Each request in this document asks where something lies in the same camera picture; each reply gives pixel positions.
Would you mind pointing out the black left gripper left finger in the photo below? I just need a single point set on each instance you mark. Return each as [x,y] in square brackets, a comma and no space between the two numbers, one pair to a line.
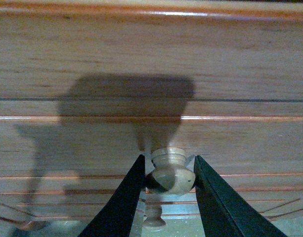
[116,217]

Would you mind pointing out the wooden nightstand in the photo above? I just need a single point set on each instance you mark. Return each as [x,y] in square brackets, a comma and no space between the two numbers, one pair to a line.
[231,50]

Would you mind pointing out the wooden drawer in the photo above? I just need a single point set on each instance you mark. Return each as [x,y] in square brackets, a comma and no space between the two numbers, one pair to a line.
[154,226]
[61,165]

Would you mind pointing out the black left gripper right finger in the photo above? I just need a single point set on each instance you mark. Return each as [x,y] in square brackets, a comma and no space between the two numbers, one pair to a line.
[224,213]

